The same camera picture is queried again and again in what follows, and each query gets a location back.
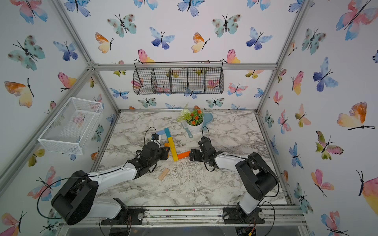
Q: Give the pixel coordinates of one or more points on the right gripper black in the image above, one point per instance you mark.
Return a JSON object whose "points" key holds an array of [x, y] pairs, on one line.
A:
{"points": [[196, 156]]}

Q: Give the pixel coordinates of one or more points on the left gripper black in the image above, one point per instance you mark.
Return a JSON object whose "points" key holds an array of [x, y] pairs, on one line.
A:
{"points": [[164, 153]]}

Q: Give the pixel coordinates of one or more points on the red orange block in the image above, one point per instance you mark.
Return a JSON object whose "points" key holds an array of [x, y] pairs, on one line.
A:
{"points": [[184, 155]]}

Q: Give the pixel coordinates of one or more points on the yellow block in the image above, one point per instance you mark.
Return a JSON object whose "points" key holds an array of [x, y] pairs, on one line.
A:
{"points": [[171, 142], [174, 154]]}

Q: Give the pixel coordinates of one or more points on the natural wood block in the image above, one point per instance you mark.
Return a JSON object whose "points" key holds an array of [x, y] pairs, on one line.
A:
{"points": [[163, 174]]}

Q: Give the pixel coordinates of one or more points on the teal block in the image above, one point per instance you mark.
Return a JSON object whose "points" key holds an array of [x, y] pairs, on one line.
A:
{"points": [[167, 132]]}

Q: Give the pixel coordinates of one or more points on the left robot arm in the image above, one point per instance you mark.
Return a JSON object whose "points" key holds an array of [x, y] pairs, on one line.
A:
{"points": [[77, 199]]}

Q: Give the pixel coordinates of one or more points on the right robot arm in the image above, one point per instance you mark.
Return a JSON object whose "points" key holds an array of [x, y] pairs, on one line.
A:
{"points": [[257, 178]]}

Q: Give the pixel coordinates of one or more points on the white flower pot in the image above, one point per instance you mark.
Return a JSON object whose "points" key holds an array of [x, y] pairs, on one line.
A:
{"points": [[194, 129]]}

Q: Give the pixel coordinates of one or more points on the light blue dustpan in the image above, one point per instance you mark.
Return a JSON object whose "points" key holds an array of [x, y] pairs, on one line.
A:
{"points": [[208, 117]]}

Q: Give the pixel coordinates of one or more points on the artificial green orange plant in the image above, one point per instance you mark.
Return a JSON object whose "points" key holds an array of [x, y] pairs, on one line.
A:
{"points": [[194, 117]]}

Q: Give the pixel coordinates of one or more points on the white mesh basket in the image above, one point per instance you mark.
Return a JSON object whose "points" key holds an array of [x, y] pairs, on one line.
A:
{"points": [[69, 130]]}

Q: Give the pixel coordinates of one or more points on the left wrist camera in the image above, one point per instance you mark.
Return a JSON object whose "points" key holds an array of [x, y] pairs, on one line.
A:
{"points": [[154, 137]]}

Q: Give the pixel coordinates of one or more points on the teal small brush handle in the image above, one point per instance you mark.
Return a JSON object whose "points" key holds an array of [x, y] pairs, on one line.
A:
{"points": [[184, 125]]}

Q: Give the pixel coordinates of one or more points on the black wire basket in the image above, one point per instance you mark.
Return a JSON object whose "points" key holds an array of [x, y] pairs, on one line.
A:
{"points": [[178, 78]]}

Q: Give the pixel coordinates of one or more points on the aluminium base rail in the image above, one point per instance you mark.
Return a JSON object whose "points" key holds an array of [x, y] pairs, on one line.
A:
{"points": [[195, 216]]}

